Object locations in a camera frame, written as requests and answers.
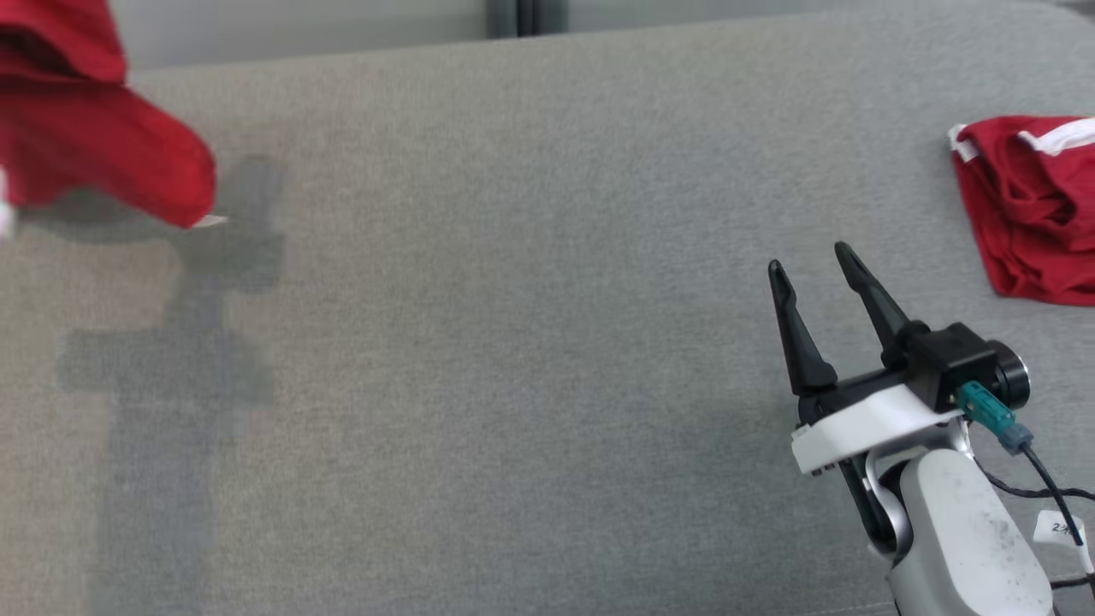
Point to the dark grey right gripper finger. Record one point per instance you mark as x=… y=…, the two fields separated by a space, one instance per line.
x=800 y=342
x=877 y=308

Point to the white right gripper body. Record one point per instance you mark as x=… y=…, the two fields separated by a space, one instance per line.
x=855 y=423

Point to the red shorts with white stripes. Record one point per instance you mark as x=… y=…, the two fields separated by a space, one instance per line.
x=1026 y=222

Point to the red shirt with white collar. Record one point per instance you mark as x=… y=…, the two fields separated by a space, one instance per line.
x=85 y=145

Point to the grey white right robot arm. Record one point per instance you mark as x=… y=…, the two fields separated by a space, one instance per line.
x=967 y=539

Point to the white paper label tag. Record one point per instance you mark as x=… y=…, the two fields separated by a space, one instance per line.
x=1059 y=528

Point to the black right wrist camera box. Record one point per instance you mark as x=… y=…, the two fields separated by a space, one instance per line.
x=945 y=359

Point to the grey partition frame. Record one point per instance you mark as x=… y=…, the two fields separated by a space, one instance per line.
x=526 y=17

